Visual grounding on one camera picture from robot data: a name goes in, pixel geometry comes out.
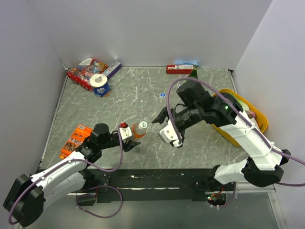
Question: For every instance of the white bottle cap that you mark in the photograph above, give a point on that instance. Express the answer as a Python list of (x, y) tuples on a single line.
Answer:
[(142, 125)]

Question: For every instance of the red snack bag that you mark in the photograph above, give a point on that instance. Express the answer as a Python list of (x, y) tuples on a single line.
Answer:
[(83, 72)]

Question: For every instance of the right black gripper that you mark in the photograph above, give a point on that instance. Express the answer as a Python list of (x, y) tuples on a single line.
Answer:
[(162, 116)]

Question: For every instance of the toilet paper roll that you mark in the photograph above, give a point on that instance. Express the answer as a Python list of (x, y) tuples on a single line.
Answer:
[(100, 85)]

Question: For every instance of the blue box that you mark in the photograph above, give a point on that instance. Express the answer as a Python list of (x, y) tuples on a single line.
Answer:
[(181, 62)]

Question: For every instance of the green lettuce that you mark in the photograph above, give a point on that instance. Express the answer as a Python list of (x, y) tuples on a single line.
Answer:
[(243, 104)]

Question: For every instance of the red box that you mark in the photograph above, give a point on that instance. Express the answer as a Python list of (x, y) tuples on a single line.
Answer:
[(179, 69)]

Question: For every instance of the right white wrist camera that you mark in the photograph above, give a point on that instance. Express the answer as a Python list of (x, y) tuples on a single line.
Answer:
[(169, 136)]

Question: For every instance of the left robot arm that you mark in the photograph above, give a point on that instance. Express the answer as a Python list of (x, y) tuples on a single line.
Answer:
[(29, 196)]

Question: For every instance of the yellow basket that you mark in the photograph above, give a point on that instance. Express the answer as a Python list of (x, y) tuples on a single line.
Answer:
[(260, 118)]

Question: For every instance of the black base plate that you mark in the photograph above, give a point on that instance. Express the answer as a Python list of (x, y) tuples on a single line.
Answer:
[(153, 184)]

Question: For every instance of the green glass bottle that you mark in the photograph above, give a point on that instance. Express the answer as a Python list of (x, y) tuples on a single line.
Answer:
[(194, 72)]

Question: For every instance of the orange snack box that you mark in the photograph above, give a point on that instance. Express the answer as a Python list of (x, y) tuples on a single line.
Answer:
[(75, 140)]

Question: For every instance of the purple white box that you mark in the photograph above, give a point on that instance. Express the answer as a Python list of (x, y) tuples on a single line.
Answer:
[(112, 69)]

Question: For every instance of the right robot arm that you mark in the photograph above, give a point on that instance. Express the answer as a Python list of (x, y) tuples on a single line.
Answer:
[(263, 166)]

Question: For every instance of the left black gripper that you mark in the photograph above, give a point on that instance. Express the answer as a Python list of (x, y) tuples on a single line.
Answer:
[(130, 144)]

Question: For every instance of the orange drink bottle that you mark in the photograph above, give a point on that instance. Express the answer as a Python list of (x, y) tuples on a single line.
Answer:
[(136, 132)]

